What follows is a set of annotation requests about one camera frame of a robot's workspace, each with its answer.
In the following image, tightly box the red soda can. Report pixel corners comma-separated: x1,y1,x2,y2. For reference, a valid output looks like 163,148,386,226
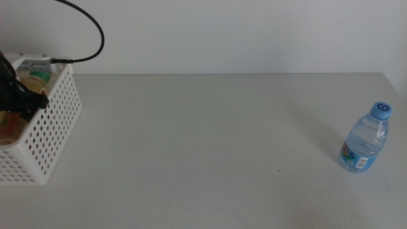
0,114,25,141

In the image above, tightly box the water bottle blue cap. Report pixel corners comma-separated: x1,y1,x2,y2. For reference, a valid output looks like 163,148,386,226
339,101,393,174

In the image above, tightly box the white perforated plastic basket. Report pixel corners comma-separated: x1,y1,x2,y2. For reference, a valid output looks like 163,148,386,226
0,52,83,186

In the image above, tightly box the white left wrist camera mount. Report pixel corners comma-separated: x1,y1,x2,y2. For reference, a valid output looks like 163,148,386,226
4,52,73,73

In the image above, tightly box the black braided camera cable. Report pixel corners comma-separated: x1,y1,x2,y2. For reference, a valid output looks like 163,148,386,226
50,0,105,64

